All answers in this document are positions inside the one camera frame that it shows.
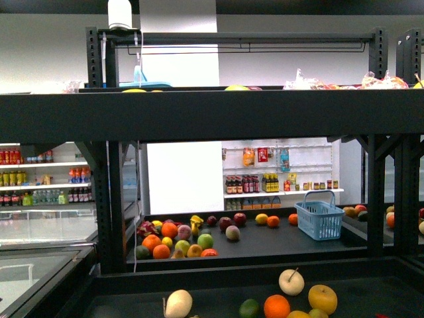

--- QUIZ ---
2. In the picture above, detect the yellow round pear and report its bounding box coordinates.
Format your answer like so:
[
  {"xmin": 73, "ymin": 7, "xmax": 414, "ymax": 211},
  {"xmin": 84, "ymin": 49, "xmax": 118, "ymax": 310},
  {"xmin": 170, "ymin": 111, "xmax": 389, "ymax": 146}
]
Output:
[{"xmin": 308, "ymin": 284, "xmax": 338, "ymax": 315}]

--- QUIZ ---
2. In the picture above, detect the white oval pear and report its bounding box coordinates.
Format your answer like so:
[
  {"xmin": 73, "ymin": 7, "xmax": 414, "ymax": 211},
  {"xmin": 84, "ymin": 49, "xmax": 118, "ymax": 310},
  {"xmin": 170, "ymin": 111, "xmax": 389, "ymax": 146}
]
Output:
[{"xmin": 162, "ymin": 290, "xmax": 193, "ymax": 318}]

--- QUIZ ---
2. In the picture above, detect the orange tangerine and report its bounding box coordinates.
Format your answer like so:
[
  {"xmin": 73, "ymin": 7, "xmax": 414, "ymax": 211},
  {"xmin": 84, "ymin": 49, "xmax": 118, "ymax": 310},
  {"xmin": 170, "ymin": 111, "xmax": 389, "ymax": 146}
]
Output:
[{"xmin": 264, "ymin": 294, "xmax": 291, "ymax": 318}]

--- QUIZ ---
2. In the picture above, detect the yellow orange fruit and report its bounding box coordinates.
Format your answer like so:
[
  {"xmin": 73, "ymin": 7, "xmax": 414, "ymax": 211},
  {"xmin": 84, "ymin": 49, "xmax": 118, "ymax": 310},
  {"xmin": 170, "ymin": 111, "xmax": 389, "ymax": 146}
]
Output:
[{"xmin": 286, "ymin": 310, "xmax": 311, "ymax": 318}]

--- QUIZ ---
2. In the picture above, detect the white round pear with stem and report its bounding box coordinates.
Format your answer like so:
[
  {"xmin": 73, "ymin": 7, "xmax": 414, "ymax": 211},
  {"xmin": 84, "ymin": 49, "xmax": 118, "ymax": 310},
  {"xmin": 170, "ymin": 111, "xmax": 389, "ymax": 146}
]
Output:
[{"xmin": 278, "ymin": 268, "xmax": 305, "ymax": 296}]

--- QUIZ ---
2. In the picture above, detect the white cylinder device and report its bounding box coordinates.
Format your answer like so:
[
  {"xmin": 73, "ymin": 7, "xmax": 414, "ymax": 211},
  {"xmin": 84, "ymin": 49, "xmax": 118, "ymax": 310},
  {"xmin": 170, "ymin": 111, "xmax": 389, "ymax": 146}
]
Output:
[{"xmin": 107, "ymin": 0, "xmax": 133, "ymax": 30}]

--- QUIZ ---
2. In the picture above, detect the far light blue basket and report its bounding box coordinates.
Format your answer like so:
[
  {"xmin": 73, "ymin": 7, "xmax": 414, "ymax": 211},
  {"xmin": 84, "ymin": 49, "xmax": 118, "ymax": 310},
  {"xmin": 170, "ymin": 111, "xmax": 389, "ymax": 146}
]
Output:
[{"xmin": 294, "ymin": 189, "xmax": 345, "ymax": 241}]

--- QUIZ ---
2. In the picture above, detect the green lime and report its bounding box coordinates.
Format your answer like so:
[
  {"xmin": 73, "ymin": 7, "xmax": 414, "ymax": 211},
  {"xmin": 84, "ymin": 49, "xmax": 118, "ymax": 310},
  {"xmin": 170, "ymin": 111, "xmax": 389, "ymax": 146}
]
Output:
[{"xmin": 238, "ymin": 298, "xmax": 260, "ymax": 318}]

